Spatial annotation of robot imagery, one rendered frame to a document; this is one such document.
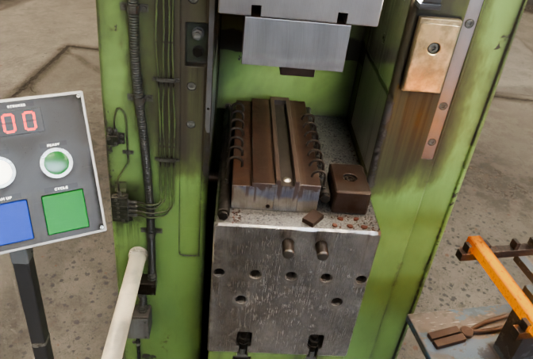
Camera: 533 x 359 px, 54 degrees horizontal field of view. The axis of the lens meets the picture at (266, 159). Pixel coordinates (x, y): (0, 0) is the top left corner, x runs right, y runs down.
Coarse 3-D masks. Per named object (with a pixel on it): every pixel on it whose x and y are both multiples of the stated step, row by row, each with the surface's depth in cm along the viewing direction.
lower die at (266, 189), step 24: (264, 120) 141; (240, 144) 131; (264, 144) 130; (312, 144) 132; (240, 168) 122; (264, 168) 122; (312, 168) 123; (240, 192) 118; (264, 192) 118; (288, 192) 118; (312, 192) 118
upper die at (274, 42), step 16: (256, 16) 96; (256, 32) 97; (272, 32) 98; (288, 32) 98; (304, 32) 98; (320, 32) 98; (336, 32) 98; (256, 48) 99; (272, 48) 99; (288, 48) 99; (304, 48) 99; (320, 48) 100; (336, 48) 100; (256, 64) 101; (272, 64) 101; (288, 64) 101; (304, 64) 101; (320, 64) 101; (336, 64) 101
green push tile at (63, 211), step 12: (72, 192) 99; (48, 204) 98; (60, 204) 99; (72, 204) 100; (84, 204) 100; (48, 216) 98; (60, 216) 99; (72, 216) 100; (84, 216) 101; (48, 228) 98; (60, 228) 99; (72, 228) 100
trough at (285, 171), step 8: (280, 104) 151; (280, 112) 147; (280, 120) 142; (288, 120) 140; (280, 128) 139; (288, 128) 138; (280, 136) 135; (288, 136) 136; (280, 144) 132; (288, 144) 132; (280, 152) 129; (288, 152) 129; (280, 160) 126; (288, 160) 126; (280, 168) 123; (288, 168) 123; (288, 176) 120; (288, 184) 118
